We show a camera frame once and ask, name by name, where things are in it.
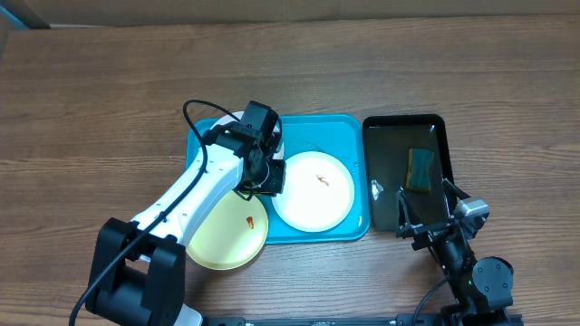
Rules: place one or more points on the pinkish white plate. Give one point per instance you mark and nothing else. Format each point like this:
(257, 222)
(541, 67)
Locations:
(226, 121)

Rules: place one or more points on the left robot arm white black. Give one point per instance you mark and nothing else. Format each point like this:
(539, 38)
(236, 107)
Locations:
(138, 267)

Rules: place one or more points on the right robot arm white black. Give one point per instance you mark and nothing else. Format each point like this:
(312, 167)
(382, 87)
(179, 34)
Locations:
(481, 287)

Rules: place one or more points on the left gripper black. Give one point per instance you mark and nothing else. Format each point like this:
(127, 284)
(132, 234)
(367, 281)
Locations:
(277, 184)

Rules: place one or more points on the white plate with sauce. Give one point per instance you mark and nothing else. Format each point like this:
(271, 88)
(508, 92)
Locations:
(318, 192)

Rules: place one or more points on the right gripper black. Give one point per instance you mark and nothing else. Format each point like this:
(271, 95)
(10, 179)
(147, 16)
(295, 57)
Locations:
(431, 229)

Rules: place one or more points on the green yellow sponge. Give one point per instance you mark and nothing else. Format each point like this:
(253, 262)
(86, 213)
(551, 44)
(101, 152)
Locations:
(419, 167)

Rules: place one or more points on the yellow plate with sauce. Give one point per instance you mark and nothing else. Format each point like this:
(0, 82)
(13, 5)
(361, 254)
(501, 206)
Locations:
(232, 235)

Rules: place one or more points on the blue plastic tray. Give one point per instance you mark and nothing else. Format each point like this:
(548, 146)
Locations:
(339, 135)

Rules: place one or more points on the black tray with water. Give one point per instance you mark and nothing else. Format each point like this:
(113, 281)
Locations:
(386, 143)

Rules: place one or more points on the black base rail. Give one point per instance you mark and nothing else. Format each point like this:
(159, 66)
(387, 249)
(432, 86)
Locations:
(405, 319)

